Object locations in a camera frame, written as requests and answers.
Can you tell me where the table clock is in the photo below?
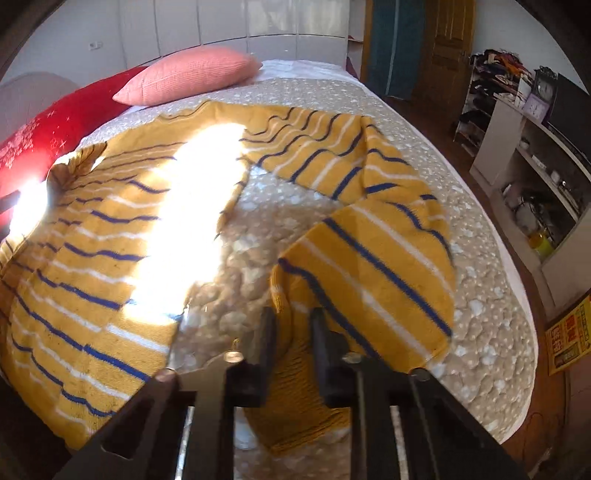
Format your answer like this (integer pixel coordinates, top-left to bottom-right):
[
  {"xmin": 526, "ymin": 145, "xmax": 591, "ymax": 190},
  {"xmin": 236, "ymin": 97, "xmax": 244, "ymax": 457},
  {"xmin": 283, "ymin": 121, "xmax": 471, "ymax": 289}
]
[{"xmin": 534, "ymin": 66, "xmax": 557, "ymax": 121}]

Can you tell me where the yellow container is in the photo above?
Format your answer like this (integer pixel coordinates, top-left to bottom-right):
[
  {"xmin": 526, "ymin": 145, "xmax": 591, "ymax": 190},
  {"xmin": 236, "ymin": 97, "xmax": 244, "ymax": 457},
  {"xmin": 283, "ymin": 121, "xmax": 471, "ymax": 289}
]
[{"xmin": 530, "ymin": 231, "xmax": 555, "ymax": 259}]

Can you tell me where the teal hanging cloth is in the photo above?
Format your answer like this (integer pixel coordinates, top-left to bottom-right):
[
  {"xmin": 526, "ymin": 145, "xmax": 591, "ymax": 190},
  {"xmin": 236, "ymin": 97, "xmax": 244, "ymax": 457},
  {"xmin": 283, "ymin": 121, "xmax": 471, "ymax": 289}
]
[{"xmin": 366, "ymin": 0, "xmax": 426, "ymax": 101}]

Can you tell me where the pink pillow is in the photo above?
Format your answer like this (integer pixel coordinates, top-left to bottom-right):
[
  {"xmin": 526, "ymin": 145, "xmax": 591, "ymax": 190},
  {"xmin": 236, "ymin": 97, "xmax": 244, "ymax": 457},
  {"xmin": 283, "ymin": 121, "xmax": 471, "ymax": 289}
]
[{"xmin": 113, "ymin": 47, "xmax": 263, "ymax": 107}]

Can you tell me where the beige patterned bed cover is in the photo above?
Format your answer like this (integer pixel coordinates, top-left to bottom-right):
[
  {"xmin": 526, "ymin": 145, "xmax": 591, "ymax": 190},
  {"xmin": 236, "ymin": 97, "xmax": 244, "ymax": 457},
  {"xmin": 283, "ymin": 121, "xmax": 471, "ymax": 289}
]
[{"xmin": 69, "ymin": 60, "xmax": 542, "ymax": 480}]

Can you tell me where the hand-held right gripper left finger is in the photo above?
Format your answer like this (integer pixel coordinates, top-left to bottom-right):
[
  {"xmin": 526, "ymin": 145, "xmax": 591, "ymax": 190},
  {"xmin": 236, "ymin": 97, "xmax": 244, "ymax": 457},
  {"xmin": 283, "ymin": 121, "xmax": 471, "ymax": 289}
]
[{"xmin": 54, "ymin": 306, "xmax": 278, "ymax": 480}]

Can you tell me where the white wardrobe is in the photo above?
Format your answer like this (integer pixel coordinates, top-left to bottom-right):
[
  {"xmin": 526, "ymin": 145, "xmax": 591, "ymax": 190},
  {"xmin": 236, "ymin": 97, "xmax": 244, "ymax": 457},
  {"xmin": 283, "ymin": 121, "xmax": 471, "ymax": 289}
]
[{"xmin": 117, "ymin": 0, "xmax": 350, "ymax": 70}]

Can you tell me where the white shelf unit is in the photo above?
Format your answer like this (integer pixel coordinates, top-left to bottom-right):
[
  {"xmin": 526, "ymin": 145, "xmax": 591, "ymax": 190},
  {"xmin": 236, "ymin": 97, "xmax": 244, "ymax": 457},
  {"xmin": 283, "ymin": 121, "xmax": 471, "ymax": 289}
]
[{"xmin": 470, "ymin": 97, "xmax": 591, "ymax": 305}]

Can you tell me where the black television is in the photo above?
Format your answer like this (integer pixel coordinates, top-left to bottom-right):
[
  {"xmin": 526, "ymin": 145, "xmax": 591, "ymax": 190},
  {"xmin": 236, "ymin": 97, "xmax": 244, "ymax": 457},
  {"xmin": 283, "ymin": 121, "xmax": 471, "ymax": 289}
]
[{"xmin": 543, "ymin": 72, "xmax": 591, "ymax": 163}]

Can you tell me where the red pillow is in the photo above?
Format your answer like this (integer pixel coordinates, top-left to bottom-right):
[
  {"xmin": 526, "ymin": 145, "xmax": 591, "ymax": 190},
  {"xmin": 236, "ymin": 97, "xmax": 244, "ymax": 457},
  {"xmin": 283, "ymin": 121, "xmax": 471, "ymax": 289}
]
[{"xmin": 0, "ymin": 66, "xmax": 149, "ymax": 198}]

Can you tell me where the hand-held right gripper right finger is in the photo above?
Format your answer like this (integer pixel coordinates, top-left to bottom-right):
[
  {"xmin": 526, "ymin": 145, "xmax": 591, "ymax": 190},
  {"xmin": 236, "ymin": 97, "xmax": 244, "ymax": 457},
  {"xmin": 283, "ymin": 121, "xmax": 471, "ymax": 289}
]
[{"xmin": 310, "ymin": 307, "xmax": 529, "ymax": 480}]

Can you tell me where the yellow printed poster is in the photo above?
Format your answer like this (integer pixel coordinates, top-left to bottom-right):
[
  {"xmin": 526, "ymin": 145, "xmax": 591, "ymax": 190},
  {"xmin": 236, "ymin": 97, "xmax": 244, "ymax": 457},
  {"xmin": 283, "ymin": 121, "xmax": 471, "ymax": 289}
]
[{"xmin": 545, "ymin": 292, "xmax": 591, "ymax": 377}]

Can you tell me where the wooden door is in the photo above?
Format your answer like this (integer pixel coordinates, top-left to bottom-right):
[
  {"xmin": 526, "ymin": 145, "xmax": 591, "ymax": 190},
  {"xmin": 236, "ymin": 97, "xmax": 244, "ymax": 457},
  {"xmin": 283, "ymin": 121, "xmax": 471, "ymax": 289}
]
[{"xmin": 411, "ymin": 0, "xmax": 476, "ymax": 112}]

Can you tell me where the yellow striped sweater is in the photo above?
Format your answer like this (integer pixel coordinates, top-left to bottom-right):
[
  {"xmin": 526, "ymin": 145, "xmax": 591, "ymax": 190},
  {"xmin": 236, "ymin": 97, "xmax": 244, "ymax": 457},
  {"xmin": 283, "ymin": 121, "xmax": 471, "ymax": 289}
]
[{"xmin": 0, "ymin": 100, "xmax": 458, "ymax": 457}]

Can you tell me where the shoe rack with shoes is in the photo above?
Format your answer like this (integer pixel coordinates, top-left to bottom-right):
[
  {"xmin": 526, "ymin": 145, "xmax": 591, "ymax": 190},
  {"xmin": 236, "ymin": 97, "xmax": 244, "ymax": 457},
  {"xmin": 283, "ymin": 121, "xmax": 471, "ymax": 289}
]
[{"xmin": 454, "ymin": 47, "xmax": 535, "ymax": 158}]

